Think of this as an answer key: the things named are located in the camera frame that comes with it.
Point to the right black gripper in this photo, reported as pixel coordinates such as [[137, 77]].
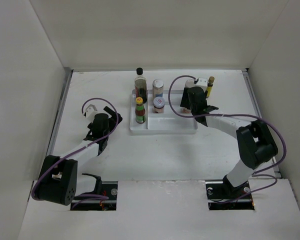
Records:
[[185, 96]]

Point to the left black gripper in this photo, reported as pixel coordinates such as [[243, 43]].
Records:
[[112, 120]]

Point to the orange spice jar front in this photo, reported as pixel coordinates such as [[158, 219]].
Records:
[[159, 105]]

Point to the orange spice jar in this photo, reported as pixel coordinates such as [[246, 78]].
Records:
[[159, 105], [186, 111]]

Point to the white granule jar blue label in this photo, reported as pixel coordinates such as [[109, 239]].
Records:
[[157, 88]]

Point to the small yellow oil bottle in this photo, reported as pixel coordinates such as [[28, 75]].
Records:
[[210, 84]]

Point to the dark soy sauce bottle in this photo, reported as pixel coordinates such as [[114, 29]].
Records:
[[140, 85]]

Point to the orange spice jar back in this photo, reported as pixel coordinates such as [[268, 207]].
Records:
[[186, 111]]

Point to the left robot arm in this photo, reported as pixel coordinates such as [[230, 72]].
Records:
[[58, 179]]

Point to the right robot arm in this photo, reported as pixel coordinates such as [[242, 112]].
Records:
[[256, 144]]

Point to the white divided organizer tray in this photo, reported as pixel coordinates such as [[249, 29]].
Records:
[[164, 123]]

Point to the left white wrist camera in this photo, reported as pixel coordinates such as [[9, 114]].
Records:
[[90, 112]]

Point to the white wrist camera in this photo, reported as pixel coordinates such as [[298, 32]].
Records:
[[199, 82], [90, 112]]

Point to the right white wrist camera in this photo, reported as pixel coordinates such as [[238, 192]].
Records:
[[199, 82]]

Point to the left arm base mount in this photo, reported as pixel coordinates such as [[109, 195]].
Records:
[[94, 194]]

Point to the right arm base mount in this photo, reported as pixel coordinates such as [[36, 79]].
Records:
[[221, 196]]

